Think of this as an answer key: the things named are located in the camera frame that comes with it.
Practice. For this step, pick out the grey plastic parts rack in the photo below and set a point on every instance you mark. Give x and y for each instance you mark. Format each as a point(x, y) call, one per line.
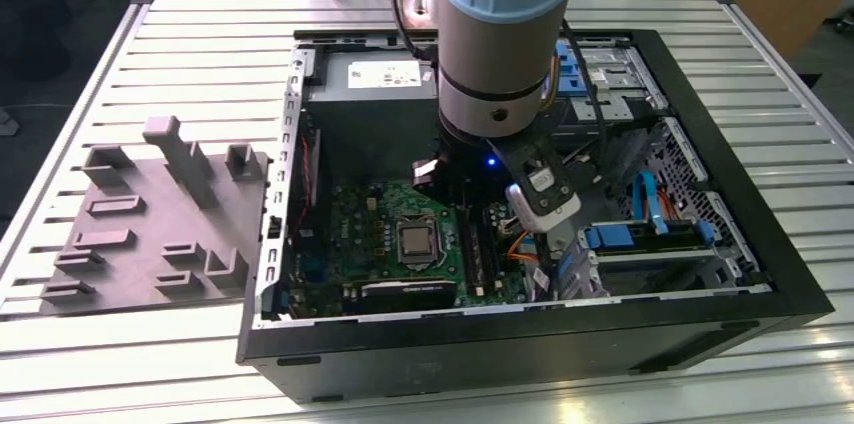
point(167, 224)

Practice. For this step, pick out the grey power supply unit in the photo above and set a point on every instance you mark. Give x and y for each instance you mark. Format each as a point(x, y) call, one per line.
point(360, 129)

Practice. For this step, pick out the hard disk in blue carrier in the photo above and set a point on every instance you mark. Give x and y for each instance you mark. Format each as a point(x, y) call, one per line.
point(610, 236)

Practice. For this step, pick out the silver CPU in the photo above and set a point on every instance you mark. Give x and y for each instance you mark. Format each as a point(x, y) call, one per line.
point(415, 240)

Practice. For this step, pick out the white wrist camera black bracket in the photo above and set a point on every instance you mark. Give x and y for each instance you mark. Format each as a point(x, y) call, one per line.
point(543, 216)

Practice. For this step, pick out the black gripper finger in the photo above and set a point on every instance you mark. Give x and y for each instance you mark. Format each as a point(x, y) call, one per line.
point(428, 175)

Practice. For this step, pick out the blue drive bay latch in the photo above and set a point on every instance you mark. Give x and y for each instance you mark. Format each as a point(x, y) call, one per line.
point(574, 79)

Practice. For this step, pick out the black case fan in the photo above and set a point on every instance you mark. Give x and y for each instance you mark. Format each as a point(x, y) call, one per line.
point(312, 169)

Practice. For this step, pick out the green motherboard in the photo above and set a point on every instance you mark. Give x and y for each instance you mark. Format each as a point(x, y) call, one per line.
point(360, 204)

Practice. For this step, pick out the black PC case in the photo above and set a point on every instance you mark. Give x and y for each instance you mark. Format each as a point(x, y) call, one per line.
point(534, 354)

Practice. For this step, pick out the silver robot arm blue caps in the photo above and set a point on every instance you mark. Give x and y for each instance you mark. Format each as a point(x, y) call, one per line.
point(494, 69)

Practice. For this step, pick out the black graphics card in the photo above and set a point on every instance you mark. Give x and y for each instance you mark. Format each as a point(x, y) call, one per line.
point(407, 294)

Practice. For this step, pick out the grey metal disk bay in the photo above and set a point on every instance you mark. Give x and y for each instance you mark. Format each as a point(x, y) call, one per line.
point(661, 256)

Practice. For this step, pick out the grey metal drive cage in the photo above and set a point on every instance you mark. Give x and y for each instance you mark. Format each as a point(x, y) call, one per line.
point(623, 109)

